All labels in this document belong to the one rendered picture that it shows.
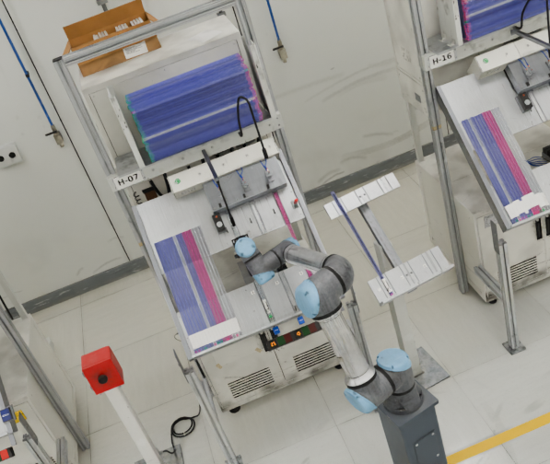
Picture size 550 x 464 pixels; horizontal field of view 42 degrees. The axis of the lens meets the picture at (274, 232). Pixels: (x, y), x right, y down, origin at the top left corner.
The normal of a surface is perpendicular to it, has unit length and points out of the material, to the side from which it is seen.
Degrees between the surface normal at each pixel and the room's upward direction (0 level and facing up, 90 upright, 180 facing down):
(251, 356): 90
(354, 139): 90
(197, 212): 43
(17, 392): 0
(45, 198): 90
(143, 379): 0
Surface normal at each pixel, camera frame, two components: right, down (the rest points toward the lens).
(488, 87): -0.01, -0.24
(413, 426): 0.48, 0.37
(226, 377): 0.26, 0.48
